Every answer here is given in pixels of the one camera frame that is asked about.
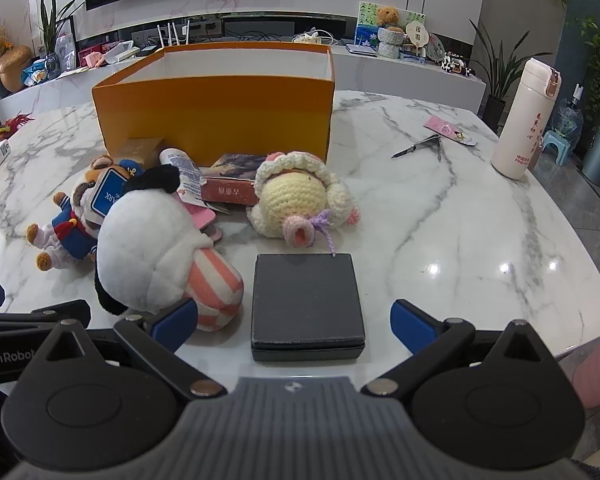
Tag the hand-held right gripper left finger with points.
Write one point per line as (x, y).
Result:
(175, 322)

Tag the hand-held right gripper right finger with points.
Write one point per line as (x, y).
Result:
(410, 322)

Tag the panda plush toy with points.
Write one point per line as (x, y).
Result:
(145, 240)

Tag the sailor bear plush toy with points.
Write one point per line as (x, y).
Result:
(70, 230)

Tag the pink wallet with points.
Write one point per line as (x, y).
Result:
(202, 217)

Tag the blue hang tag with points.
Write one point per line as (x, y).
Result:
(107, 195)

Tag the dark grey small box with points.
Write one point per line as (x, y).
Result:
(230, 190)

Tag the cream crochet doll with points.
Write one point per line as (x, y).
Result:
(290, 195)

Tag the gold gift box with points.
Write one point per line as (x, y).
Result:
(140, 152)

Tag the orange cardboard box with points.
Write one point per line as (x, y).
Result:
(215, 115)

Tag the red feather toy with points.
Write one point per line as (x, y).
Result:
(10, 125)

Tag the small metal scissors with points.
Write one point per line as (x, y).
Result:
(415, 147)

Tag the pink chair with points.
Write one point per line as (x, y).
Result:
(597, 370)

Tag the pink packet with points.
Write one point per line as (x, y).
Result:
(442, 126)

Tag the white thermos bottle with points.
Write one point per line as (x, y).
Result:
(522, 125)

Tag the blue stool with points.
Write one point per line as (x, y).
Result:
(557, 147)

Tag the potted plant with long leaves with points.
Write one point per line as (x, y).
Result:
(495, 110)

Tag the gold vase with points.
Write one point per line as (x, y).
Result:
(14, 67)

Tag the blue snack bag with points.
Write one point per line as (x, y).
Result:
(37, 70)

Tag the white marble tv cabinet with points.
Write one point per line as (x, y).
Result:
(380, 75)

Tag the blue water jug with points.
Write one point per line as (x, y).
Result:
(570, 120)

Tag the pink box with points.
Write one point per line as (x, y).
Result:
(91, 56)

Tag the black white cow toy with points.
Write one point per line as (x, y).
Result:
(455, 65)

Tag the clear plastic bag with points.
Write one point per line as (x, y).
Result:
(66, 45)

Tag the decorative plate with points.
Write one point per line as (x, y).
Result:
(435, 46)

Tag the grey notebook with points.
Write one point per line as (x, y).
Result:
(361, 49)

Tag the white blue crochet basket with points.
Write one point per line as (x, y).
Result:
(391, 42)

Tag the white router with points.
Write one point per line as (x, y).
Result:
(166, 40)

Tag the green plant in glass vase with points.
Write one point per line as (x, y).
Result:
(55, 20)

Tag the round paper fan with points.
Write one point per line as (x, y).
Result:
(416, 35)

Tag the brown teddy bear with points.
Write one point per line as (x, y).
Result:
(390, 16)

